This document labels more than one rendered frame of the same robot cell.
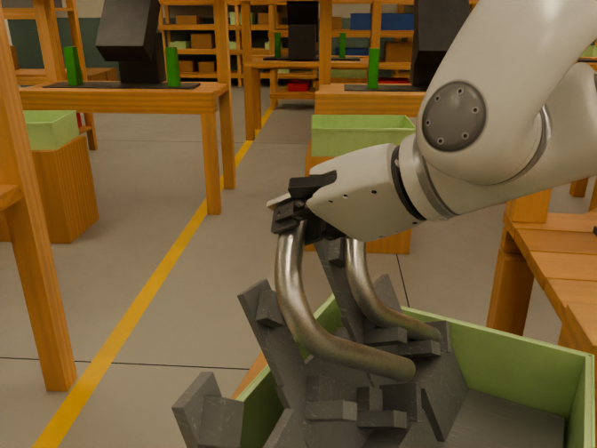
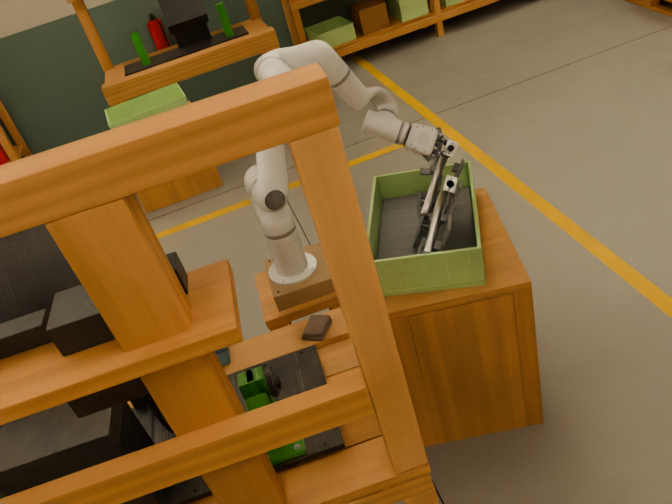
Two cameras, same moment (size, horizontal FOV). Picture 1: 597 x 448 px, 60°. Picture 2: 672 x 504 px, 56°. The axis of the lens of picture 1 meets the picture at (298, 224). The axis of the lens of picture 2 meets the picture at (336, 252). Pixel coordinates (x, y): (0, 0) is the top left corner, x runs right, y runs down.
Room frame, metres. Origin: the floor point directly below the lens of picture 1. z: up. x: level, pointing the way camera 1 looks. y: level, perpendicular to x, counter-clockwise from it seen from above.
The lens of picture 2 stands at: (2.39, -0.87, 2.30)
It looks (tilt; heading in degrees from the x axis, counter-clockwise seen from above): 35 degrees down; 169
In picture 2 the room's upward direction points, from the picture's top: 17 degrees counter-clockwise
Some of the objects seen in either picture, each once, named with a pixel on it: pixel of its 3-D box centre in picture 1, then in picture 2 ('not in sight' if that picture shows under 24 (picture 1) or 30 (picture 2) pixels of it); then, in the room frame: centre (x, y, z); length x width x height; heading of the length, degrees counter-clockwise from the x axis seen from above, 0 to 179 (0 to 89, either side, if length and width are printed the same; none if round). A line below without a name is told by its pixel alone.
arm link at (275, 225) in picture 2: not in sight; (268, 198); (0.40, -0.65, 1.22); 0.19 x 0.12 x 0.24; 1
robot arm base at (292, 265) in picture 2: not in sight; (286, 250); (0.43, -0.66, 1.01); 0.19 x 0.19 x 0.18
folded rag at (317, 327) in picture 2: not in sight; (316, 327); (0.79, -0.69, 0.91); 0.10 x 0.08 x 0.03; 140
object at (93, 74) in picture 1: (84, 84); not in sight; (9.07, 3.66, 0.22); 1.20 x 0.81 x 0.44; 179
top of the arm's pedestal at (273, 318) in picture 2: not in sight; (299, 286); (0.43, -0.66, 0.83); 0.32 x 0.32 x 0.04; 83
